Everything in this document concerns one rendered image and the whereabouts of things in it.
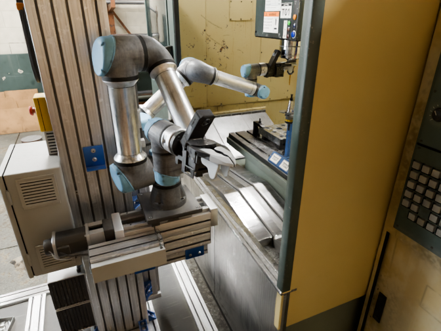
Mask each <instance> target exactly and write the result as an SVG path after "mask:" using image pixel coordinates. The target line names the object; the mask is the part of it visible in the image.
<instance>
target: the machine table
mask: <svg viewBox="0 0 441 331"><path fill-rule="evenodd" d="M239 138H240V139H239ZM249 139H250V140H251V141H250V140H249ZM255 140H257V141H255ZM254 141H255V142H254ZM226 142H227V143H228V144H229V145H230V146H232V147H233V148H234V149H235V150H237V151H238V152H239V153H240V154H241V155H243V156H244V157H245V158H247V159H248V160H249V161H250V162H251V163H253V164H254V165H255V166H257V167H258V168H259V169H260V170H261V171H263V172H264V173H265V174H267V175H268V176H269V177H270V178H271V179H273V180H274V181H275V182H277V183H278V184H279V185H280V186H281V187H283V188H284V189H286V186H287V174H285V173H284V172H283V171H281V170H280V169H278V168H277V167H276V166H274V165H273V164H271V163H270V162H269V161H268V158H269V157H268V156H266V155H265V154H268V155H269V154H272V153H273V151H271V150H270V149H271V148H262V147H261V146H259V145H260V142H259V144H257V143H258V139H257V137H256V136H254V135H253V130H252V129H251V130H247V132H246V131H237V132H236V133H234V132H231V133H229V137H227V138H226ZM253 143H254V144H253ZM251 144H253V145H255V146H256V145H258V146H257V147H258V149H259V150H258V149H256V148H254V146H252V147H251V146H250V145H251ZM259 147H261V148H259ZM269 151H270V152H269ZM262 152H264V153H265V154H263V153H262Z"/></svg>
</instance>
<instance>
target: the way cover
mask: <svg viewBox="0 0 441 331"><path fill-rule="evenodd" d="M203 176H204V177H205V178H206V179H207V181H208V182H209V183H210V185H211V186H212V187H213V188H214V189H215V190H216V192H217V193H218V194H219V195H220V197H221V198H222V199H223V200H224V201H225V202H226V203H227V205H228V206H229V207H230V208H231V210H232V211H233V212H234V213H235V214H236V215H237V216H238V218H239V219H240V220H241V222H242V223H243V224H244V225H245V226H246V227H247V228H248V230H249V231H250V232H251V234H252V235H253V236H254V237H255V238H256V239H257V240H258V241H259V243H260V244H261V245H262V246H268V245H272V240H273V239H277V238H281V237H282V227H283V220H284V206H285V201H284V200H283V199H282V198H281V197H280V195H279V194H278V193H277V192H276V191H275V190H274V189H273V188H272V187H271V186H270V185H269V184H268V183H267V182H266V181H265V180H263V179H261V178H260V177H258V176H257V175H255V174H254V173H252V172H250V171H248V170H247V169H245V168H244V167H242V166H240V165H238V164H236V166H235V167H230V171H229V173H228V176H227V177H225V176H223V175H222V171H221V168H220V169H219V172H218V173H217V176H216V178H215V179H212V178H210V176H209V174H204V175H203ZM243 180H244V181H243ZM253 180H254V181H253ZM248 183H249V184H248ZM254 188H255V189H254ZM222 189H223V190H222ZM235 189H236V190H235ZM221 191H222V192H221ZM238 192H239V193H238ZM225 195H226V196H227V197H226V196H225ZM260 195H262V196H260ZM244 199H245V200H246V201H245V200H244ZM231 200H232V201H231ZM233 201H234V202H233ZM231 204H232V205H231Z"/></svg>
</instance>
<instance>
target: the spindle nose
mask: <svg viewBox="0 0 441 331"><path fill-rule="evenodd" d="M300 46H301V42H300V41H287V40H280V51H281V53H280V55H279V57H280V58H284V59H299V53H300Z"/></svg>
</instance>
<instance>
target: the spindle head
mask: <svg viewBox="0 0 441 331"><path fill-rule="evenodd" d="M282 3H292V10H291V18H280V13H281V11H265V4H266V0H256V15H255V37H263V38H270V39H281V40H287V41H291V30H290V32H289V34H290V38H289V39H287V34H288V32H287V34H286V38H283V32H284V20H287V21H288V20H290V21H291V25H290V26H288V25H287V28H288V27H290V29H292V21H293V6H294V0H282V2H281V4H282ZM304 5H305V0H300V5H299V17H298V24H297V38H296V41H301V32H302V25H303V13H304ZM264 12H279V22H278V32H277V33H271V32H263V29H264Z"/></svg>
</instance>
